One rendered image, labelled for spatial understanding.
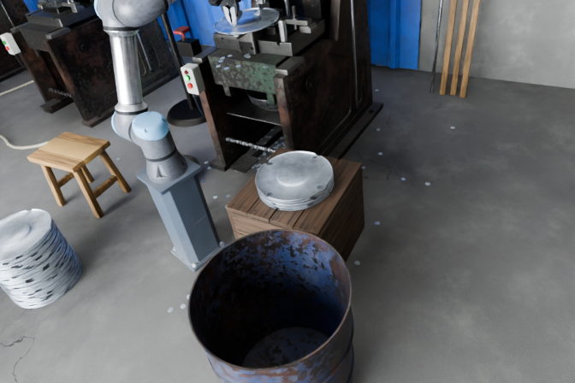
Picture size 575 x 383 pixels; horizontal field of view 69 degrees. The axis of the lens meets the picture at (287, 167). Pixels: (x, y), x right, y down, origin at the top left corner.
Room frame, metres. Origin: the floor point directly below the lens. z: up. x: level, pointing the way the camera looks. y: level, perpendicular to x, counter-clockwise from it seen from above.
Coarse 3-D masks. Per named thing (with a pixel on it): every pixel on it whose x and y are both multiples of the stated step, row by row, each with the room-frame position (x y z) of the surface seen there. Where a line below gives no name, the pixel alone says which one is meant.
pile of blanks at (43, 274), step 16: (48, 240) 1.27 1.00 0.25; (64, 240) 1.35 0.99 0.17; (32, 256) 1.20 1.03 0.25; (48, 256) 1.23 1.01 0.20; (64, 256) 1.30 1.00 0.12; (0, 272) 1.16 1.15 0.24; (16, 272) 1.16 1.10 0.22; (32, 272) 1.18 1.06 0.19; (48, 272) 1.21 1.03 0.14; (64, 272) 1.25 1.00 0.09; (80, 272) 1.31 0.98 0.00; (16, 288) 1.17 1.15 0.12; (32, 288) 1.17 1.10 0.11; (48, 288) 1.19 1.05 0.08; (64, 288) 1.21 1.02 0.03; (32, 304) 1.16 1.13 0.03
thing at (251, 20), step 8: (256, 8) 2.00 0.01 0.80; (264, 8) 1.98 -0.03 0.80; (224, 16) 1.97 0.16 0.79; (248, 16) 1.90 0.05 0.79; (256, 16) 1.88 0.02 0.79; (264, 16) 1.88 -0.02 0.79; (272, 16) 1.86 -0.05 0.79; (216, 24) 1.90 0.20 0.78; (224, 24) 1.88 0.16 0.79; (240, 24) 1.82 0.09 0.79; (248, 24) 1.81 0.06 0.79; (256, 24) 1.80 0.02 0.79; (264, 24) 1.78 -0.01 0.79; (224, 32) 1.76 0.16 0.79; (240, 32) 1.73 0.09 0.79; (248, 32) 1.72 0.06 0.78
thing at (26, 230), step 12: (12, 216) 1.43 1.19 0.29; (24, 216) 1.41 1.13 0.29; (36, 216) 1.40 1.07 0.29; (48, 216) 1.38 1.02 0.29; (0, 228) 1.36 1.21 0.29; (12, 228) 1.34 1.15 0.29; (24, 228) 1.33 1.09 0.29; (36, 228) 1.32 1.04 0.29; (48, 228) 1.31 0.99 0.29; (0, 240) 1.28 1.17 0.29; (12, 240) 1.27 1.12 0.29; (24, 240) 1.26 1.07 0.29; (36, 240) 1.25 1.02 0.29; (0, 252) 1.22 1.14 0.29; (12, 252) 1.20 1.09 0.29; (24, 252) 1.19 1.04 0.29
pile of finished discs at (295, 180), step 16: (272, 160) 1.35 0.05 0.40; (288, 160) 1.33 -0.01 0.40; (304, 160) 1.31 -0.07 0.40; (320, 160) 1.29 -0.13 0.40; (256, 176) 1.26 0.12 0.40; (272, 176) 1.25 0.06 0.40; (288, 176) 1.22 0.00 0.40; (304, 176) 1.21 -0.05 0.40; (320, 176) 1.20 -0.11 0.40; (272, 192) 1.16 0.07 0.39; (288, 192) 1.14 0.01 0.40; (304, 192) 1.12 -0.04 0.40; (320, 192) 1.11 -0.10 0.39; (288, 208) 1.09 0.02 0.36; (304, 208) 1.09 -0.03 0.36
